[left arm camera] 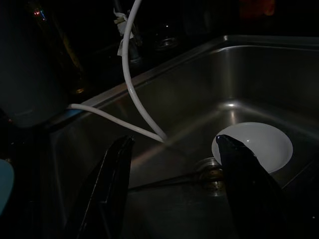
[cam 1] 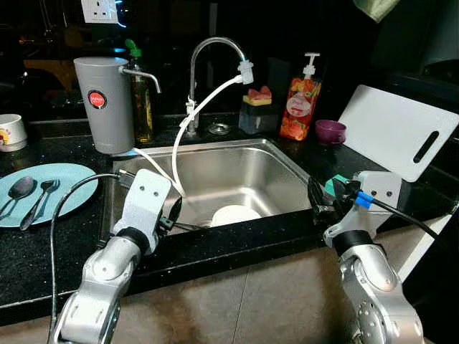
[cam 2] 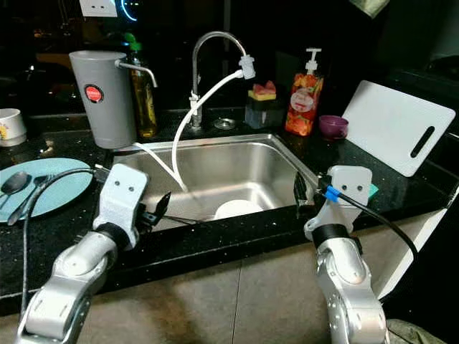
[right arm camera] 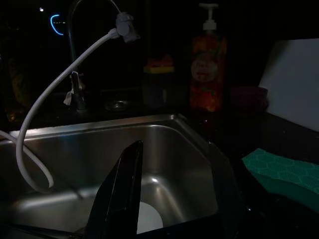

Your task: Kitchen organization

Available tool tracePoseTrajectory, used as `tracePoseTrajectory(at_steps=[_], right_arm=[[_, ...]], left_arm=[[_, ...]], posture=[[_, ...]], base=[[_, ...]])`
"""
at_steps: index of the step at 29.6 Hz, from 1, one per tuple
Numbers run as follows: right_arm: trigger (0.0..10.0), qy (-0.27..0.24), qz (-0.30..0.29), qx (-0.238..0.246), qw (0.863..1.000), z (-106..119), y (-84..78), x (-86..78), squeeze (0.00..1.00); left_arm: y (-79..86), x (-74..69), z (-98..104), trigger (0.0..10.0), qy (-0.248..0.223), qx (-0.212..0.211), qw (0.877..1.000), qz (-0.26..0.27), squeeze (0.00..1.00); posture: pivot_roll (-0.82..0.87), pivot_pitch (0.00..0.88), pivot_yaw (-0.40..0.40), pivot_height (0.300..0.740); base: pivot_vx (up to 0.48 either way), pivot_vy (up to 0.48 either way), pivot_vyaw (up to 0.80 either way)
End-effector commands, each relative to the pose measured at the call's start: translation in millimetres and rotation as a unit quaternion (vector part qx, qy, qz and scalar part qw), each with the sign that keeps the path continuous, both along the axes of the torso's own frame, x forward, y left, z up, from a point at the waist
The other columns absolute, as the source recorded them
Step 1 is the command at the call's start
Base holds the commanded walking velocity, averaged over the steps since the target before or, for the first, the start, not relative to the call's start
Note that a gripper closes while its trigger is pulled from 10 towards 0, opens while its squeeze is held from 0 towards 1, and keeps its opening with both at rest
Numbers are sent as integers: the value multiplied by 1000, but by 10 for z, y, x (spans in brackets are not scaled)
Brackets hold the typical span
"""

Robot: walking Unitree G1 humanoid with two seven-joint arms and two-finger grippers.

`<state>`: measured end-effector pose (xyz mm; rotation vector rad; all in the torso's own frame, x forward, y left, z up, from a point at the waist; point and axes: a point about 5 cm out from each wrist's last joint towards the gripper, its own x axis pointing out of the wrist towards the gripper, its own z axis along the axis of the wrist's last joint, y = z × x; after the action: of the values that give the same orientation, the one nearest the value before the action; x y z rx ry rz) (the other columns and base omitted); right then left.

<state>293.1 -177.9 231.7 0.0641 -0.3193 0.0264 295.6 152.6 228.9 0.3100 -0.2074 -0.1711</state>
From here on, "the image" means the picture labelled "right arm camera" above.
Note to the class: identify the chrome gooseneck faucet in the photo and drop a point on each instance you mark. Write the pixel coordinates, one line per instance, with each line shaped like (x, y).
(72, 44)

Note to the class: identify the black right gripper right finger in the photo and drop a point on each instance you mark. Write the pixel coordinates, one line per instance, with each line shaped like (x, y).
(231, 204)

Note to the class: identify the orange dish soap pump bottle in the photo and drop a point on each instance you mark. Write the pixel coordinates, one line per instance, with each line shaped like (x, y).
(207, 82)

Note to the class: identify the stainless steel sink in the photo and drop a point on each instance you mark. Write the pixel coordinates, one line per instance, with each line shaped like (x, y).
(162, 149)

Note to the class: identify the white bowl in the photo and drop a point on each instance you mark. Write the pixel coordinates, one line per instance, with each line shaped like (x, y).
(149, 216)

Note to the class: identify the green sponge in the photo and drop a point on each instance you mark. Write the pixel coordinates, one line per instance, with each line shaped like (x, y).
(281, 171)

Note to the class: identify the white faucet diverter head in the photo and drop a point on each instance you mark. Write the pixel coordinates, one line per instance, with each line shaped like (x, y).
(125, 27)

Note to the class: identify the red and yellow sponge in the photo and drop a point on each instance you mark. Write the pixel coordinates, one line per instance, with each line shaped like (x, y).
(159, 64)

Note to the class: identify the purple cup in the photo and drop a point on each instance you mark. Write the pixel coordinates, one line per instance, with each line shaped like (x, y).
(249, 98)

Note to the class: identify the white plastic cutting board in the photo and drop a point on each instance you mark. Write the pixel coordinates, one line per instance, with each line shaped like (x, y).
(294, 82)

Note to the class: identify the dark clear sponge holder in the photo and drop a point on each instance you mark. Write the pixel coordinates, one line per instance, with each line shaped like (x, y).
(158, 92)

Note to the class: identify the thin white tube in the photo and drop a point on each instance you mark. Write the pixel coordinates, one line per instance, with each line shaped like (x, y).
(30, 155)

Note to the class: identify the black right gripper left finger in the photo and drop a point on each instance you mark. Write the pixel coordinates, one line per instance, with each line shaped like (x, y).
(117, 199)

